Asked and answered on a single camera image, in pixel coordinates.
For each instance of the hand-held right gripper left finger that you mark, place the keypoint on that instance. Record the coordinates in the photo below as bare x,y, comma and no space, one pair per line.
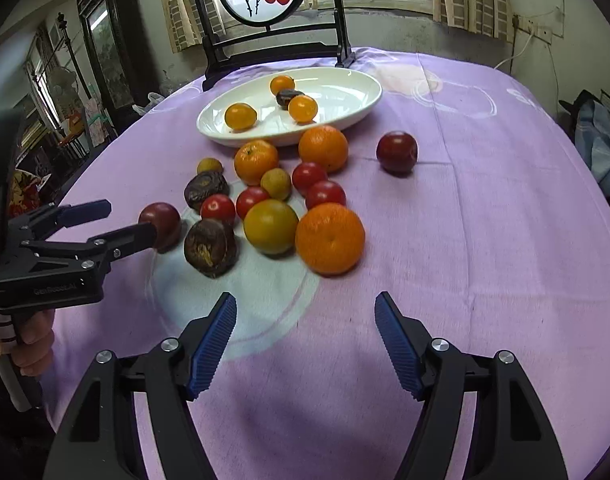
212,345

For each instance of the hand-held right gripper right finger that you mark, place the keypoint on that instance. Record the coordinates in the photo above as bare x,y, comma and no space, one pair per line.
397,345

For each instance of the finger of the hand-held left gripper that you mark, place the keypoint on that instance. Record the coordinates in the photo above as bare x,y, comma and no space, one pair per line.
130,237
85,211

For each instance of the dark red tomato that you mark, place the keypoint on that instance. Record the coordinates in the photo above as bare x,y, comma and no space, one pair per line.
166,216
396,152

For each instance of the small yellow cherry tomato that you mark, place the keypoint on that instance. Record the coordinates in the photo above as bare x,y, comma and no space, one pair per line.
276,183
209,165

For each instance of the red cherry tomato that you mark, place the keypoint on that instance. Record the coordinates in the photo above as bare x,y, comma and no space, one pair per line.
326,194
250,200
217,208
307,175

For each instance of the white oval plate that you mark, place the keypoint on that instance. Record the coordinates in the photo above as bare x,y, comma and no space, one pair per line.
335,95

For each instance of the person's left hand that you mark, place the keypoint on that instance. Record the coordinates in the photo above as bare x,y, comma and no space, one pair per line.
35,345

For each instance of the red floral cloth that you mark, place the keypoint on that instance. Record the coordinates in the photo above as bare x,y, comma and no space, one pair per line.
25,192

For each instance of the purple printed tablecloth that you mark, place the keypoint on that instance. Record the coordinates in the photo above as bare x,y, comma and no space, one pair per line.
485,260

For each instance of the large orange mandarin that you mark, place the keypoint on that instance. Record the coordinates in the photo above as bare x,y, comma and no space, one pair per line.
329,238

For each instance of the white plastic bag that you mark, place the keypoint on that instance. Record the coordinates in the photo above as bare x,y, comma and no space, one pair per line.
150,102

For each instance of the white standing fan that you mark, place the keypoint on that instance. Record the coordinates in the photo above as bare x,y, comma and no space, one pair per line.
60,84

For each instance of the large yellow tomato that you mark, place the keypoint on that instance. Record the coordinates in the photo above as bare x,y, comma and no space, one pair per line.
270,226

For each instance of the small orange mandarin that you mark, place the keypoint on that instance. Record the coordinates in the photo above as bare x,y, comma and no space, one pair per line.
256,161

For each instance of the orange cherry tomato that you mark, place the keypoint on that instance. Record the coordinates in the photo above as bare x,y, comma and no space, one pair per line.
303,109
240,116
282,84

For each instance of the dark wooden cabinet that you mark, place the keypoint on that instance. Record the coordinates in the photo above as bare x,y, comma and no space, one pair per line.
132,35

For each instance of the black tripod stand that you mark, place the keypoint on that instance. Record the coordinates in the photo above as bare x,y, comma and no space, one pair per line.
62,22

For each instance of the blue cloth pile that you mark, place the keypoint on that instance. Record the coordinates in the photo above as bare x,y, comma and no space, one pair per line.
600,145

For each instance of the white wall outlet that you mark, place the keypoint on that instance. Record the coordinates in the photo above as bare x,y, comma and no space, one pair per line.
532,27

